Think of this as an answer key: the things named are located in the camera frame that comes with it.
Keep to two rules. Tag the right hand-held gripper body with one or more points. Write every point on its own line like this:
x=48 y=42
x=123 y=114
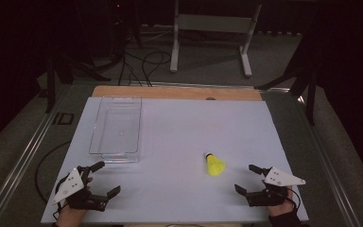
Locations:
x=280 y=179

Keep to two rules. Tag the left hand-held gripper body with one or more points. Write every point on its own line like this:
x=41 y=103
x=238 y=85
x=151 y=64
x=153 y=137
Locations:
x=71 y=186

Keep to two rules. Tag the person's right hand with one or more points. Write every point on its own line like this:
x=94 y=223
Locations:
x=280 y=209

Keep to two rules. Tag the person's left hand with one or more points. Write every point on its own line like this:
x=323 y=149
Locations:
x=71 y=217

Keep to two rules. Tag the yellow shuttlecock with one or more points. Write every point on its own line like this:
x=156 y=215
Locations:
x=215 y=165

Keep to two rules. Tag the clear plastic container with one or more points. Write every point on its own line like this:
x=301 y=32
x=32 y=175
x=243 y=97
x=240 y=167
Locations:
x=116 y=129

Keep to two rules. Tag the white board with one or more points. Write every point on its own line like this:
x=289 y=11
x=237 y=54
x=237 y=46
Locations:
x=176 y=132

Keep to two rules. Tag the black tripod stand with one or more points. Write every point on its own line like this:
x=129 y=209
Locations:
x=308 y=82
x=56 y=72

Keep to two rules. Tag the metal floor rail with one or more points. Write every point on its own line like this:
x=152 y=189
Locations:
x=22 y=157
x=327 y=164

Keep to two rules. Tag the white metal stand frame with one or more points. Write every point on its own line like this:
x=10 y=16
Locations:
x=214 y=23

